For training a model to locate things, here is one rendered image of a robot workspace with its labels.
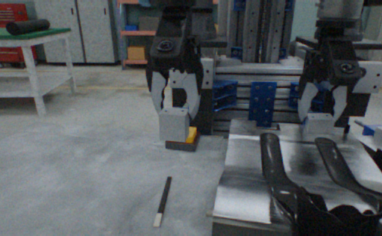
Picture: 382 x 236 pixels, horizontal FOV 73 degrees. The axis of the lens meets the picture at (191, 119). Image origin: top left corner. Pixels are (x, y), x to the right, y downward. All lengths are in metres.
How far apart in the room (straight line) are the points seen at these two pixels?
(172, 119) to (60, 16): 5.71
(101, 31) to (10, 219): 5.38
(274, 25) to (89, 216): 0.86
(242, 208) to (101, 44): 5.64
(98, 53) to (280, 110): 5.17
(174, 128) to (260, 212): 0.24
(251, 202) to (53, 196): 0.40
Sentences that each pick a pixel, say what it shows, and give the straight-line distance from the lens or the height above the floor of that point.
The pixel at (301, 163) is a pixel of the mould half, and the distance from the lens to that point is 0.50.
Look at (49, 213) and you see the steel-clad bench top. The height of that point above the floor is 0.80.
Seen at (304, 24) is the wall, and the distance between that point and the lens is 6.14.
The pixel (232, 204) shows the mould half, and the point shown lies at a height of 0.93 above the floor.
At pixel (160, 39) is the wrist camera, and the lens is 0.40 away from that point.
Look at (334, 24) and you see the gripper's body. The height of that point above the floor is 1.11.
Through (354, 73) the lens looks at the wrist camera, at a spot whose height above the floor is 1.03.
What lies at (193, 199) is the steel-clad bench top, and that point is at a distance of 0.52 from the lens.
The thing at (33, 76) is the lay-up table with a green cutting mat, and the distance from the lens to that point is 3.28.
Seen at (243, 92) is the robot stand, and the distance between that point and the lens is 0.96.
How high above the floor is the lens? 1.13
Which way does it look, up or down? 23 degrees down
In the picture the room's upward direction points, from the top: straight up
